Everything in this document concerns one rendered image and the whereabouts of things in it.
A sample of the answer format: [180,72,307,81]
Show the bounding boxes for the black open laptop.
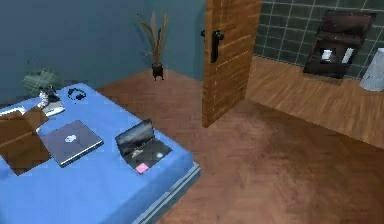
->
[114,118,174,175]

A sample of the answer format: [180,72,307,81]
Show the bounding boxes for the wooden room door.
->
[201,0,263,129]

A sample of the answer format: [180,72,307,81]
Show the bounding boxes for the potted dry grass plant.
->
[136,9,170,82]

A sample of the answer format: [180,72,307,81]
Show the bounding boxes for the black headphones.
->
[67,87,87,102]

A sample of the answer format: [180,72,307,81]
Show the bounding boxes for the blue bed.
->
[0,82,202,224]

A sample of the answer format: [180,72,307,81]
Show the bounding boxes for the grey closed laptop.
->
[39,119,105,168]

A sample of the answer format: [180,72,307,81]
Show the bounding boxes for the white cup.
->
[320,49,334,62]

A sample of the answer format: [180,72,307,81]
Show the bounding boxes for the brown cardboard box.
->
[0,106,53,177]

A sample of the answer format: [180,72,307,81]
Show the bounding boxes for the white round bin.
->
[359,47,384,92]

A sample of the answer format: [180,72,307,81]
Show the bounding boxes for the black door handle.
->
[210,29,225,64]

